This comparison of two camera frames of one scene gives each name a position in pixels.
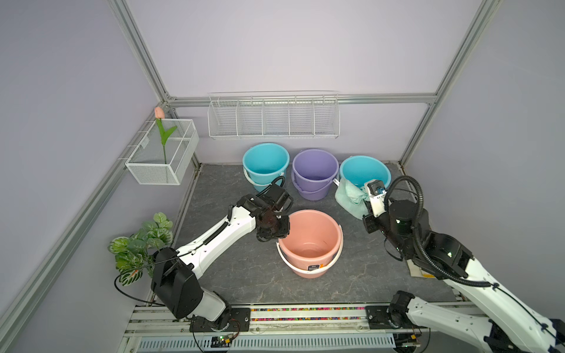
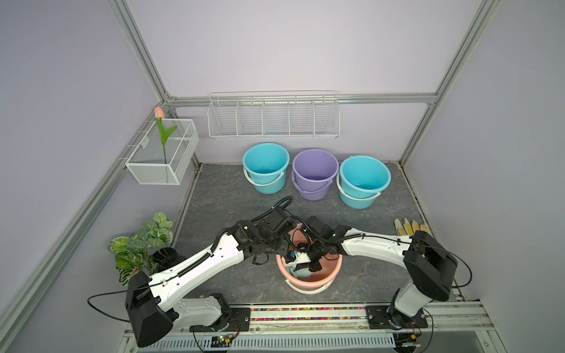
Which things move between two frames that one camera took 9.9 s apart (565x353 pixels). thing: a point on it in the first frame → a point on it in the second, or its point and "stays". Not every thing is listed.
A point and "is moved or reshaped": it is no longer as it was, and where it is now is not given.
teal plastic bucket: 265,164 stays
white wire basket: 162,154 stays
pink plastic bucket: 314,242 is moved or reshaped
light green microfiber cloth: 351,198 → 302,273
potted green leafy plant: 134,254 stays
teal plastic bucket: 360,168 stays
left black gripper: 283,232 → 284,237
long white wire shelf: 274,115 stays
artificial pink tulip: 159,115 stays
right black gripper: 370,223 → 312,266
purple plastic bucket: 313,173 stays
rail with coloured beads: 162,318 stays
